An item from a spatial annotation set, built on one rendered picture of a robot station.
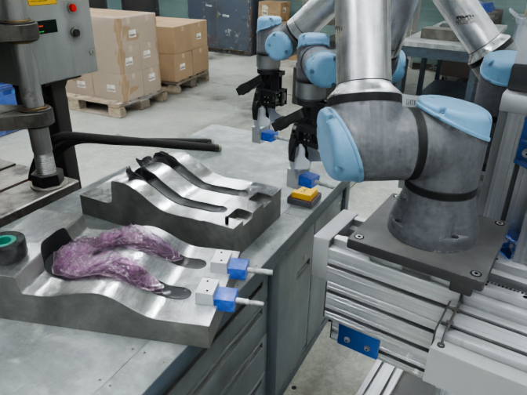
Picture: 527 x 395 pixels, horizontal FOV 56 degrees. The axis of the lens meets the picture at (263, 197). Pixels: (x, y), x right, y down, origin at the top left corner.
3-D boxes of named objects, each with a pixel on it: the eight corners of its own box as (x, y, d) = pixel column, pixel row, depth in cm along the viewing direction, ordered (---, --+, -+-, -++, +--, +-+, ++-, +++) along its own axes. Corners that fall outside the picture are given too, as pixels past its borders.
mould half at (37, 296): (240, 271, 116) (240, 230, 111) (209, 349, 93) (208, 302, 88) (45, 248, 123) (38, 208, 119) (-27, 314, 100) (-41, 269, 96)
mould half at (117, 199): (280, 216, 140) (281, 172, 134) (234, 260, 120) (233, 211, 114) (143, 180, 161) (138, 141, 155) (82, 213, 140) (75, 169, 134)
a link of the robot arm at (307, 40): (300, 36, 111) (295, 31, 119) (298, 85, 116) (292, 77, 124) (335, 36, 112) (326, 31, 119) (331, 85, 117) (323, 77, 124)
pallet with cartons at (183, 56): (209, 80, 639) (208, 20, 606) (177, 94, 571) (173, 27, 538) (132, 71, 678) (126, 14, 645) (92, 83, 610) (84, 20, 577)
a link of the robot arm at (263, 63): (251, 54, 151) (266, 51, 157) (251, 70, 153) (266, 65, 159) (271, 57, 147) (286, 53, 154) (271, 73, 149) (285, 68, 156)
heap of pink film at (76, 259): (187, 251, 112) (184, 222, 108) (158, 300, 96) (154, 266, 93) (81, 240, 116) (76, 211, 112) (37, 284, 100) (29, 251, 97)
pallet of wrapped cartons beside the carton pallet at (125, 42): (169, 100, 549) (163, 11, 507) (121, 119, 484) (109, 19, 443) (86, 87, 596) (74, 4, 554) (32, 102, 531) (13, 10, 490)
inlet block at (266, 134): (292, 146, 163) (293, 130, 160) (285, 150, 159) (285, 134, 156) (259, 138, 169) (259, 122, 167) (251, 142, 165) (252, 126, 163)
